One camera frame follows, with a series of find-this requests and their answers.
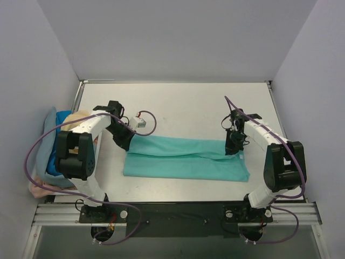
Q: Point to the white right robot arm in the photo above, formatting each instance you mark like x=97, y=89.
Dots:
x=284, y=167

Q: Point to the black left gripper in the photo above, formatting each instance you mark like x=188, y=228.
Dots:
x=123, y=137

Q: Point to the light blue t shirt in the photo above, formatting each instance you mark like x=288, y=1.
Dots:
x=44, y=152

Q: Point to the teal t shirt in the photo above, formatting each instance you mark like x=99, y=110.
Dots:
x=179, y=158

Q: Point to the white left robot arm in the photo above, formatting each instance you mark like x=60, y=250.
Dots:
x=75, y=152

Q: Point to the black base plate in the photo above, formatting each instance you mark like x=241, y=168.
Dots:
x=179, y=219

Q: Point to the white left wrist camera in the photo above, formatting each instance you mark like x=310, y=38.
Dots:
x=137, y=122

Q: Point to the aluminium frame rail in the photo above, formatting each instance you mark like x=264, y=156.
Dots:
x=65, y=214

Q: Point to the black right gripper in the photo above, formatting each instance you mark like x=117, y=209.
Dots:
x=234, y=141

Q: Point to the pink t shirt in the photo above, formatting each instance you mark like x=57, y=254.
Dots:
x=39, y=192

